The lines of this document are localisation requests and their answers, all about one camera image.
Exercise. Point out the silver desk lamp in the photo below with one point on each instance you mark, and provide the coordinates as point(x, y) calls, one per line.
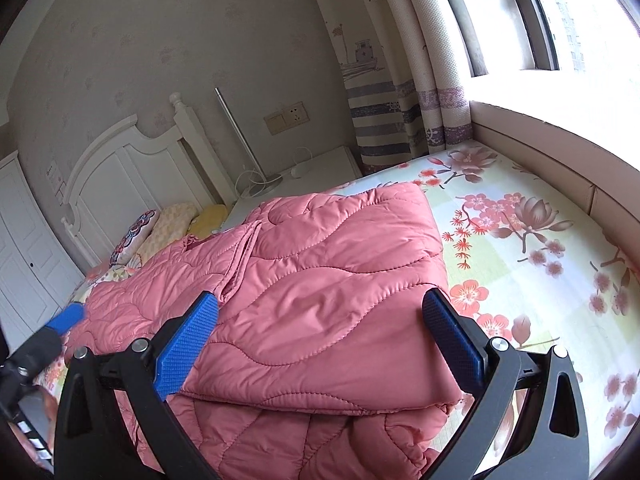
point(260, 182)

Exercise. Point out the white charger adapter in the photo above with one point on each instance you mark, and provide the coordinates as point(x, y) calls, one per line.
point(299, 170)

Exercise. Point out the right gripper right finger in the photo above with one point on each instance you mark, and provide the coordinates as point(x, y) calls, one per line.
point(550, 438)

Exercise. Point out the floral bed sheet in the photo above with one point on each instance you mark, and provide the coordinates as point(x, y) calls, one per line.
point(528, 265)

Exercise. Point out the beige window sill ledge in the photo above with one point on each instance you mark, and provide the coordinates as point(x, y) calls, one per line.
point(602, 184)

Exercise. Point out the white wooden headboard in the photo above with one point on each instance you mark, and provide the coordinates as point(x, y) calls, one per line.
point(124, 173)

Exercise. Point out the peach patterned pillow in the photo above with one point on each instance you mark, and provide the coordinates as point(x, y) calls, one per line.
point(171, 225)

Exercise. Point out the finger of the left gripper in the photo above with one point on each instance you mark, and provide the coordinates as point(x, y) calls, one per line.
point(68, 318)

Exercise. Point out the pink quilted jacket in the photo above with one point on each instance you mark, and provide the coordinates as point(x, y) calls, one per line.
point(320, 365)

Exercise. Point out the white nightstand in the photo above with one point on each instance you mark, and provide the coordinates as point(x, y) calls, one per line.
point(326, 171)

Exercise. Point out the yellow pillow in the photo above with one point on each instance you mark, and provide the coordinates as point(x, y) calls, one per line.
point(208, 221)

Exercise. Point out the colourful embroidered pillow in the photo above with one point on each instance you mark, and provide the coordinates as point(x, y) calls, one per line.
point(134, 237)

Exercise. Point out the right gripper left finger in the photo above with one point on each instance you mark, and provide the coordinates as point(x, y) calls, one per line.
point(91, 438)

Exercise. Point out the white wardrobe door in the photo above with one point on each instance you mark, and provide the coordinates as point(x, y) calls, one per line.
point(38, 277)

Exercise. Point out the wall socket panel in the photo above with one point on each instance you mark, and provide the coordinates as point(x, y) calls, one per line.
point(289, 117)

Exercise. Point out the striped sailboat curtain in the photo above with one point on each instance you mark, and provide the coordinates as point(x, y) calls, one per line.
point(404, 67)

